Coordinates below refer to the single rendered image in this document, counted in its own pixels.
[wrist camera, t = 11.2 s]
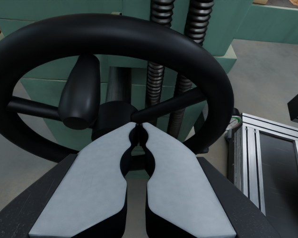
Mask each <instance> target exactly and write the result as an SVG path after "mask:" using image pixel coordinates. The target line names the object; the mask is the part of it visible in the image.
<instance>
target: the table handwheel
mask: <svg viewBox="0 0 298 238"><path fill-rule="evenodd" d="M86 53H88V54H93V55H94V54H102V55H119V56H126V57H132V58H137V59H142V60H147V61H150V62H154V63H157V64H159V65H162V66H165V67H167V68H170V69H172V70H174V71H176V72H178V73H180V74H181V75H183V76H185V77H186V78H188V79H189V80H190V81H192V82H193V83H194V84H195V85H196V86H197V87H195V88H193V89H191V90H188V91H186V92H184V93H182V94H179V95H177V96H175V97H172V98H170V99H168V100H166V101H163V102H160V103H158V104H155V105H152V106H150V107H147V108H144V109H142V110H139V111H138V110H137V109H136V108H135V107H134V106H132V105H131V70H132V68H125V67H111V66H110V67H109V76H108V84H107V92H106V100H105V103H103V104H101V105H100V106H99V112H98V117H97V120H96V121H95V122H94V123H93V124H91V125H90V126H89V127H88V128H90V129H92V135H91V140H92V142H93V141H95V140H96V139H98V138H100V137H101V136H103V135H105V134H107V133H109V132H111V131H113V130H115V129H117V128H119V127H121V126H123V125H125V124H127V123H129V122H134V123H137V124H142V123H146V122H150V121H152V120H155V119H157V118H160V117H162V116H164V115H167V114H169V113H171V112H174V111H177V110H180V109H183V108H186V107H189V106H191V105H194V104H197V103H200V102H202V101H205V100H206V101H207V104H208V116H207V118H206V121H205V122H204V124H203V126H202V127H201V128H200V130H199V131H198V132H197V133H195V134H194V135H193V136H192V137H190V138H189V139H187V140H186V141H184V142H182V144H184V145H185V146H186V147H188V148H189V149H190V150H191V151H192V152H193V153H194V154H195V155H197V154H199V153H201V152H202V151H204V150H205V149H207V148H208V147H210V146H211V145H212V144H214V143H215V142H216V141H217V140H218V139H219V138H220V137H221V136H222V134H223V133H224V132H225V130H226V128H227V127H228V125H229V123H230V121H231V118H232V115H233V110H234V94H233V89H232V86H231V83H230V80H229V78H228V76H227V74H226V72H225V70H224V69H223V67H222V66H221V65H220V64H219V63H218V62H217V60H216V59H215V58H214V57H213V56H212V55H211V54H210V53H209V52H208V51H207V50H205V49H204V48H203V47H202V46H200V45H199V44H198V43H196V42H195V41H193V40H192V39H190V38H189V37H187V36H185V35H183V34H181V33H179V32H177V31H175V30H173V29H171V28H168V27H166V26H163V25H160V24H157V23H154V22H151V21H147V20H144V19H140V18H136V17H129V16H123V15H116V14H105V13H79V14H69V15H63V16H57V17H51V18H47V19H43V20H40V21H37V22H34V23H31V24H29V25H26V26H24V27H22V28H20V29H18V30H16V31H14V32H12V33H11V34H9V35H7V36H6V37H5V38H3V39H2V40H0V134H1V135H2V136H4V137H5V138H6V139H8V140H9V141H10V142H12V143H13V144H15V145H16V146H18V147H20V148H21V149H23V150H25V151H27V152H29V153H31V154H34V155H36V156H38V157H41V158H44V159H46V160H49V161H52V162H56V163H59V162H61V161H62V160H63V159H64V158H66V157H67V156H68V155H69V154H77V153H79V152H80V151H77V150H73V149H70V148H67V147H65V146H62V145H59V144H57V143H54V142H52V141H50V140H48V139H46V138H44V137H43V136H41V135H39V134H38V133H36V132H35V131H34V130H32V129H31V128H30V127H29V126H28V125H27V124H26V123H25V122H24V121H23V120H22V119H21V118H20V117H19V115H18V114H17V113H22V114H26V115H31V116H37V117H41V118H46V119H53V120H57V121H61V122H62V120H61V118H60V117H59V115H58V112H57V110H58V107H55V106H52V105H48V104H44V103H40V102H35V101H32V100H28V99H24V98H20V97H16V96H13V90H14V87H15V85H16V84H17V82H18V81H19V80H20V78H21V77H22V76H23V75H24V74H26V73H27V72H29V71H30V70H32V69H34V68H36V67H38V66H40V65H42V64H44V63H47V62H50V61H53V60H57V59H61V58H65V57H71V56H78V55H81V54H86ZM137 170H145V154H143V155H134V156H132V155H131V169H130V170H129V171H137Z"/></svg>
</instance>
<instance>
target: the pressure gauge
mask: <svg viewBox="0 0 298 238"><path fill-rule="evenodd" d="M242 121H243V120H242V118H241V116H240V113H239V110H238V109H237V108H234V110H233V115H232V118H231V121H230V124H229V125H228V127H227V128H226V130H230V129H234V128H236V127H238V126H239V125H240V124H241V123H242ZM231 122H232V123H231Z"/></svg>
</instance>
